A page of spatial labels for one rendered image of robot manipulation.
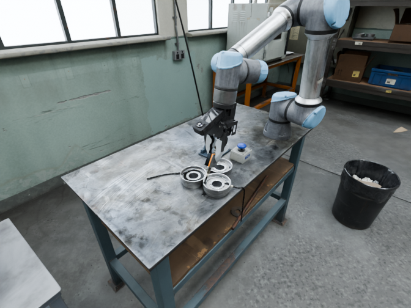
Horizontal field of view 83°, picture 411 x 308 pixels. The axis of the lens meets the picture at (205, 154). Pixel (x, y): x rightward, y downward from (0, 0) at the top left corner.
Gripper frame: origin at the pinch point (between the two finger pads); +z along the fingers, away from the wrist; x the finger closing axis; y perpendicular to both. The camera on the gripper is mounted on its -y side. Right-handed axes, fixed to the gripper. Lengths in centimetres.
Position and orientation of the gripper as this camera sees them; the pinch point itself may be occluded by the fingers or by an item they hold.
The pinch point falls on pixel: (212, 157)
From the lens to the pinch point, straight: 84.4
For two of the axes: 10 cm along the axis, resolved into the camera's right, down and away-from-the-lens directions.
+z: -1.1, 8.8, 4.5
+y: 6.8, -2.7, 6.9
